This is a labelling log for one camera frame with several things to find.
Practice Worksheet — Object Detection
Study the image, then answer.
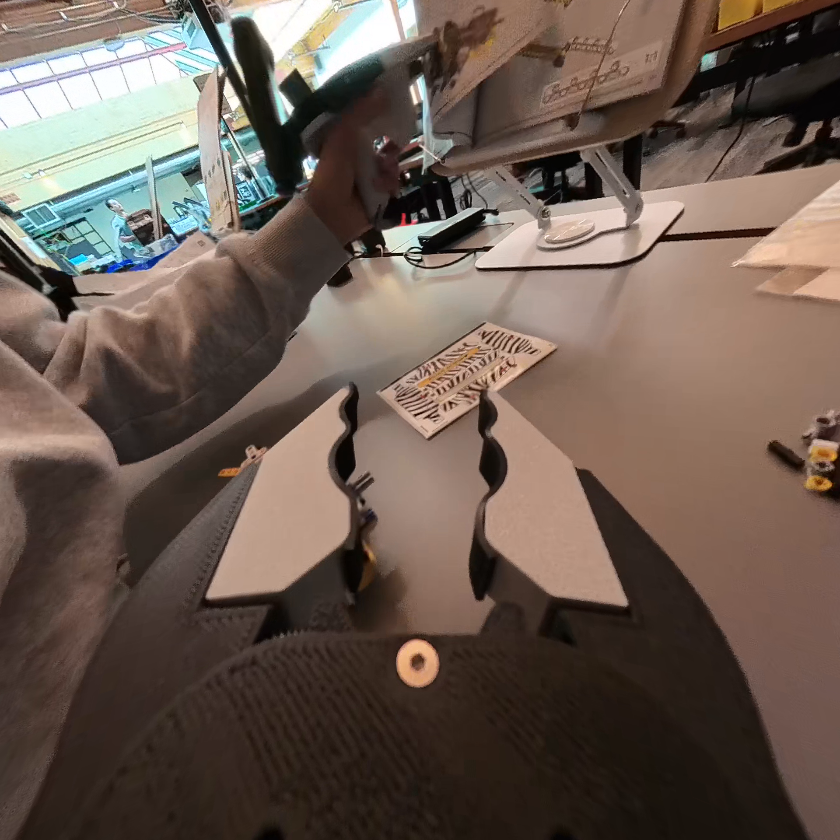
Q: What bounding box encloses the black cable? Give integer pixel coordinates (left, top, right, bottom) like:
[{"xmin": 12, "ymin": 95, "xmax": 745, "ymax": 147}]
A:
[{"xmin": 403, "ymin": 244, "xmax": 494, "ymax": 271}]

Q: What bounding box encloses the black power adapter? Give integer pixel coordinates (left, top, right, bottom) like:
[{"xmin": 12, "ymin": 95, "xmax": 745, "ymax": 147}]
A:
[{"xmin": 417, "ymin": 207, "xmax": 488, "ymax": 254}]

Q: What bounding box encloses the zebra striped sticker sheet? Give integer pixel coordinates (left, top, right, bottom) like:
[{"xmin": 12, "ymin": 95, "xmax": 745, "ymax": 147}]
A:
[{"xmin": 377, "ymin": 321, "xmax": 558, "ymax": 440}]

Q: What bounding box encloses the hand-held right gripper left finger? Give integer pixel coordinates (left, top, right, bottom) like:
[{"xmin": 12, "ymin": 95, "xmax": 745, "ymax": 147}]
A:
[{"xmin": 205, "ymin": 382, "xmax": 362, "ymax": 624}]

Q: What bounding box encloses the person's left hand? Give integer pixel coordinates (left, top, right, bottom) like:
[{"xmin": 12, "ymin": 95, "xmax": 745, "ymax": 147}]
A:
[{"xmin": 307, "ymin": 97, "xmax": 403, "ymax": 245}]

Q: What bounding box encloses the cardboard panel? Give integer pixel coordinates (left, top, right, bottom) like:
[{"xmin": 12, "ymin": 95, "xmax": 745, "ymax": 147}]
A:
[{"xmin": 196, "ymin": 67, "xmax": 242, "ymax": 235}]

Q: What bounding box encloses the person's left forearm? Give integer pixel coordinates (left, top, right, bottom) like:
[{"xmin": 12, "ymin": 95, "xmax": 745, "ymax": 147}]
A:
[{"xmin": 39, "ymin": 196, "xmax": 353, "ymax": 463}]

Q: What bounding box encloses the white book stand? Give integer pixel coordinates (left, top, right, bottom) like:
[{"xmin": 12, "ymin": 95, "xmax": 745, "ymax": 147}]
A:
[{"xmin": 428, "ymin": 0, "xmax": 721, "ymax": 272}]

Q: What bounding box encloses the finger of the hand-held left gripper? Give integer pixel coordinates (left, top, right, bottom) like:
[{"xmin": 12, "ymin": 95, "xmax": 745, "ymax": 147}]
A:
[{"xmin": 382, "ymin": 34, "xmax": 439, "ymax": 85}]

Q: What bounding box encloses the black pole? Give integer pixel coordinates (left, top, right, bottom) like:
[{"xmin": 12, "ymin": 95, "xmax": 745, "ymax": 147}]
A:
[{"xmin": 189, "ymin": 0, "xmax": 304, "ymax": 199}]

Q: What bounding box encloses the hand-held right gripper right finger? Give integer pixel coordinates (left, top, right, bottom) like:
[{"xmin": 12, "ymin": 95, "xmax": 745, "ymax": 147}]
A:
[{"xmin": 468, "ymin": 389, "xmax": 631, "ymax": 632}]

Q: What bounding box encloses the lego instruction booklet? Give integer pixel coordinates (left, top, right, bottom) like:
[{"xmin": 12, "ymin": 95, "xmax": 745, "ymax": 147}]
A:
[{"xmin": 419, "ymin": 0, "xmax": 685, "ymax": 129}]

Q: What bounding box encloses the clear plastic bag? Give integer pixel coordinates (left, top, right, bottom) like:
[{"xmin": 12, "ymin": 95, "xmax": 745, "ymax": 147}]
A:
[{"xmin": 730, "ymin": 182, "xmax": 840, "ymax": 271}]

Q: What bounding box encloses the person's grey sweater torso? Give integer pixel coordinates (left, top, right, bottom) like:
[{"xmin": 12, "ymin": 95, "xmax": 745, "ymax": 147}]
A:
[{"xmin": 0, "ymin": 272, "xmax": 135, "ymax": 840}]

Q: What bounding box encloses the yellow lego piece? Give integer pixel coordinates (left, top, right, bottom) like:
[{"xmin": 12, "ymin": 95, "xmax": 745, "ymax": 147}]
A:
[{"xmin": 806, "ymin": 438, "xmax": 840, "ymax": 501}]

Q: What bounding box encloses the multicoloured lego model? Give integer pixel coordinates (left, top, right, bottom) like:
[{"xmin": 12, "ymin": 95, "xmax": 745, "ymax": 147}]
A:
[{"xmin": 218, "ymin": 445, "xmax": 379, "ymax": 595}]

